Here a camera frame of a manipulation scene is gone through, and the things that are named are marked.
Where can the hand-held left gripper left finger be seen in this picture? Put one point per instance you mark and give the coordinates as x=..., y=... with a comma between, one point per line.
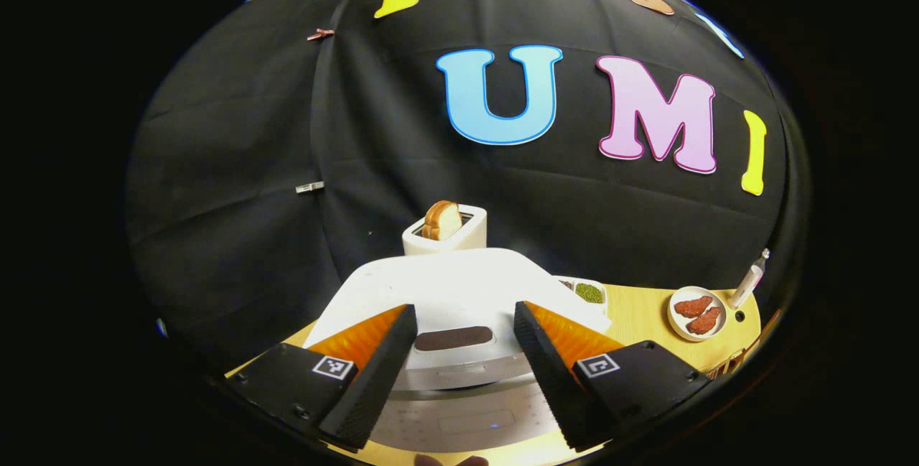
x=380, y=380

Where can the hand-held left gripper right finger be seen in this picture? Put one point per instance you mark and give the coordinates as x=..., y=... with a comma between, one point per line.
x=549, y=380

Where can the white rice cooker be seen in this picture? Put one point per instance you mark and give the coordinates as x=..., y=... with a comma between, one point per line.
x=459, y=286

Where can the white divided dish of beans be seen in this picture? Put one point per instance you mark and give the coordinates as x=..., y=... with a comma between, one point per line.
x=590, y=292

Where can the white round plate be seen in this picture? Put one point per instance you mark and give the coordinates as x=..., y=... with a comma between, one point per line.
x=675, y=326

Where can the red meat slice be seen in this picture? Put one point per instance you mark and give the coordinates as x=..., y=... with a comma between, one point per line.
x=693, y=306
x=705, y=321

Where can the white toaster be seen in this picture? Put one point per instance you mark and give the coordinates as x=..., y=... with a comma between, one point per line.
x=470, y=232

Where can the toasted bread slice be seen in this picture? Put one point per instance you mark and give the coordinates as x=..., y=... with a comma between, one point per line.
x=441, y=220

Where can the silver backdrop clip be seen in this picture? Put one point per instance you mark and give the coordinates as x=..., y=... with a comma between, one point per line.
x=310, y=187

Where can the clear bottle with white label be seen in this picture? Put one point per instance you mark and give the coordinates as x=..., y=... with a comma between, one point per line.
x=748, y=283

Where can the black backdrop cloth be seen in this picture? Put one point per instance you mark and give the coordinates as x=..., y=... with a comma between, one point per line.
x=215, y=200

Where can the pink backdrop clip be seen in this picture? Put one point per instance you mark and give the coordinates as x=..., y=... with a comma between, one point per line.
x=321, y=34

